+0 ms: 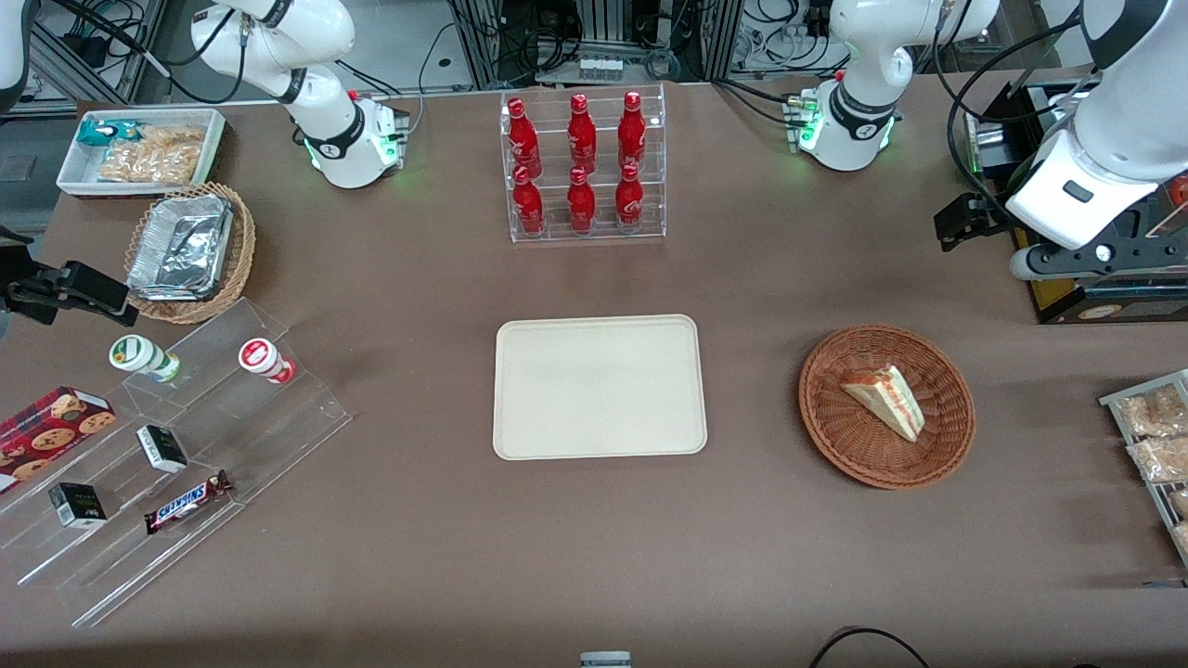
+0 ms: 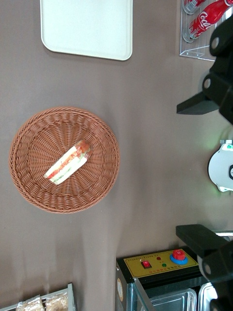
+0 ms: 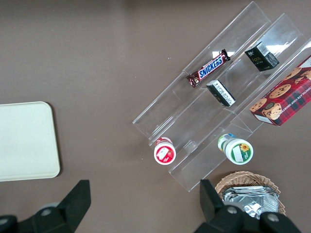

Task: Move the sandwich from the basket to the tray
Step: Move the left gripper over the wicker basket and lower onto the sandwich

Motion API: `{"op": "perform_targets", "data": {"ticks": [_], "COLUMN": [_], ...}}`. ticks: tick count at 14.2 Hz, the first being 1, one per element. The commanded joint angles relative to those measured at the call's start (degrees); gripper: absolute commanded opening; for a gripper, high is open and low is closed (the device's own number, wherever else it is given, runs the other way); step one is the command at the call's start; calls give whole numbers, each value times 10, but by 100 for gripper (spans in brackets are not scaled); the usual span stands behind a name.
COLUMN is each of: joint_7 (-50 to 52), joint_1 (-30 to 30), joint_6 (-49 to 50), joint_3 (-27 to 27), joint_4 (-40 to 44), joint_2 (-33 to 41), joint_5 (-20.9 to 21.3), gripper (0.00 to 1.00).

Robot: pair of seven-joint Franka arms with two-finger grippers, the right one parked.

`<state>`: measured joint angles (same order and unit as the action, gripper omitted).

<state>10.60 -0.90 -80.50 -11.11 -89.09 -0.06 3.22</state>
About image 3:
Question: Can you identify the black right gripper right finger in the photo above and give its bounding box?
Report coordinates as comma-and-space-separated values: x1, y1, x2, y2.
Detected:
193, 179, 302, 233

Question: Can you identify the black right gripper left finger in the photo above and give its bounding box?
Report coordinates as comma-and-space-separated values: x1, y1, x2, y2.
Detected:
0, 179, 92, 233

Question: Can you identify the woven wicker basket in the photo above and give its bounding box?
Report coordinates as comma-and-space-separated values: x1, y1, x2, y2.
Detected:
215, 171, 287, 217

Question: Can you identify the cream plastic tray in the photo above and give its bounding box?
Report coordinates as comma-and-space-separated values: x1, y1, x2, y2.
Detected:
0, 101, 61, 183

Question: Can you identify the silver foil packet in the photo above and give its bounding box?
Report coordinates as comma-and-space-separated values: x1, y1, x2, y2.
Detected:
222, 185, 279, 220

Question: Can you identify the green sunflower yogurt cup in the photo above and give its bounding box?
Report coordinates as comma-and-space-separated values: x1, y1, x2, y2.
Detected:
217, 133, 254, 166

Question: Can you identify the red strawberry yogurt cup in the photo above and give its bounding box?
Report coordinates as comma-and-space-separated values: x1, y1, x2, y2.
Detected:
153, 136, 177, 165

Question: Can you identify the clear acrylic tiered shelf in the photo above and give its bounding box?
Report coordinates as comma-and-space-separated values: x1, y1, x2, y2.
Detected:
132, 1, 311, 193

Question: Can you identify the black box with white label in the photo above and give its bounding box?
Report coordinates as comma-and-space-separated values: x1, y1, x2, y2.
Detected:
206, 79, 236, 108

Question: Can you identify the red tartan cookie box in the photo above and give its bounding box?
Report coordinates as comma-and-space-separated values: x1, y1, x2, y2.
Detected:
249, 55, 311, 127

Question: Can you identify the Snickers chocolate bar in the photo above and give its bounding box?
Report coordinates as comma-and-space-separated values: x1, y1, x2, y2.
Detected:
186, 49, 231, 88

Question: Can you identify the black box with gold print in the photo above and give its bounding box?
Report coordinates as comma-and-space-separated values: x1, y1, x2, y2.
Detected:
244, 41, 280, 72

